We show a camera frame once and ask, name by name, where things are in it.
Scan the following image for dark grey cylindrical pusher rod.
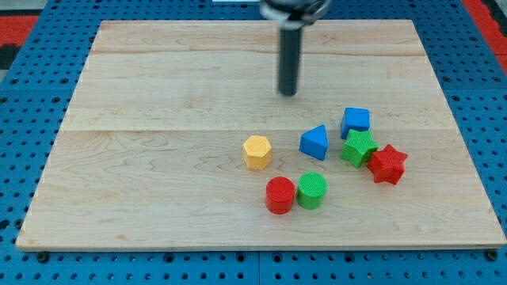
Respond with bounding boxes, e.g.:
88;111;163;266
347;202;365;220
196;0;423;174
277;28;302;96

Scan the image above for grey round tool mount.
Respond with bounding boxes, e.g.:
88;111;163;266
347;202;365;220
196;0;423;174
259;0;331;29

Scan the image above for blue cube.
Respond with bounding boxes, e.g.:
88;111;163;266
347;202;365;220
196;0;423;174
340;107;370;139

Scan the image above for blue triangular prism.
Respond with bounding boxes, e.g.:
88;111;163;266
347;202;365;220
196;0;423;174
299;124;329;161

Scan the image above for yellow hexagon block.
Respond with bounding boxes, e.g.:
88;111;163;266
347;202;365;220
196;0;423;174
242;135;273;170

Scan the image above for green star block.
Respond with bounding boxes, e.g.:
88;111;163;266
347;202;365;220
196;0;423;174
340;129;379;168

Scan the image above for green cylinder block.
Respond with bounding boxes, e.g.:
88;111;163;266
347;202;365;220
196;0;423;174
296;172;328;210

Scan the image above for red cylinder block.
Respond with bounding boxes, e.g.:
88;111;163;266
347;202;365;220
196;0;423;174
265;177;295;215

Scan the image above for red star block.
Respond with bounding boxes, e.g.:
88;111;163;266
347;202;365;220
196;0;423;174
367;144;408;184

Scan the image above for light wooden board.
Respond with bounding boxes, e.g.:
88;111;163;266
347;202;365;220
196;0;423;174
16;20;506;252

